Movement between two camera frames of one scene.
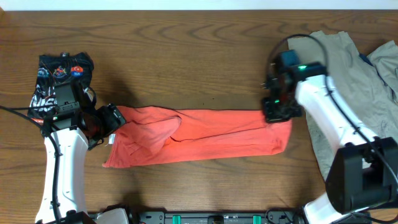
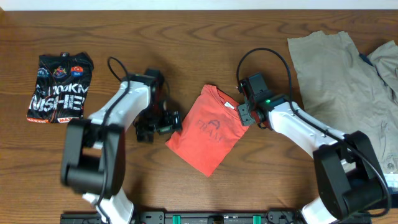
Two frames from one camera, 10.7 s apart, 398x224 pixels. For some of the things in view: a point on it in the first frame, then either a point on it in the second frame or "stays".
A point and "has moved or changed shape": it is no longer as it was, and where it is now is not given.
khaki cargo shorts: (366, 88) stays
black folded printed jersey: (76, 68) stays
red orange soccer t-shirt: (150, 135) has moved or changed shape
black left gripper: (114, 118) → (170, 126)
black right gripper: (272, 117) → (244, 116)
